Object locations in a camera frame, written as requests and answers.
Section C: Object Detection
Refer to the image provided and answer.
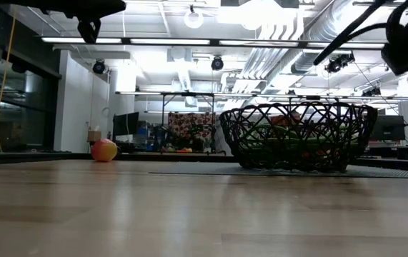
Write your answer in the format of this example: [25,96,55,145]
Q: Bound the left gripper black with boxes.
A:
[9,0,128,45]

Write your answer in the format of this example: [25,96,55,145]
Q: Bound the red yellow toy fruit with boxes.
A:
[90,138,119,163]

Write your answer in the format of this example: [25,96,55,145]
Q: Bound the green onion bunch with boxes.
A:
[244,123,360,160]

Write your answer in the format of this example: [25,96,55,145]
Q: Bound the black crossbar with strip lights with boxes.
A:
[35,34,387,51]

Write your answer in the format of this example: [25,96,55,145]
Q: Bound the black round ceiling lamp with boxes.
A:
[91,59,106,75]
[210,55,225,71]

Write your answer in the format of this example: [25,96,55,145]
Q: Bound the black dark monitor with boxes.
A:
[112,111,140,137]

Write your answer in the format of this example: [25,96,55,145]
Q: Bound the cardboard box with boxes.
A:
[86,130,103,143]

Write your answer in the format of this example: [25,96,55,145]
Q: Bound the brown floral patterned quilt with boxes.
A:
[167,111,217,153]

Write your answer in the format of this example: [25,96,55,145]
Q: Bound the white ceiling pipes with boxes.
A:
[224,19,307,111]

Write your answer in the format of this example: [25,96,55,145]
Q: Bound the black track light cluster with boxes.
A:
[324,52,356,74]

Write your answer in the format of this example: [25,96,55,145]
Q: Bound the small black track lights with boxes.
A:
[362,86,382,98]

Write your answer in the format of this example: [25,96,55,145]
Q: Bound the black wide monitor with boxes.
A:
[370,114,407,142]

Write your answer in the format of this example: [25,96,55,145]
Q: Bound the white hanging ring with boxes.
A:
[183,9,205,30]

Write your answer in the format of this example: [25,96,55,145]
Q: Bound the black background rig frame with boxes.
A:
[115,91,408,155]

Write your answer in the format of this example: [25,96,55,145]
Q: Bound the black woven wire basket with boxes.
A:
[219,101,379,173]

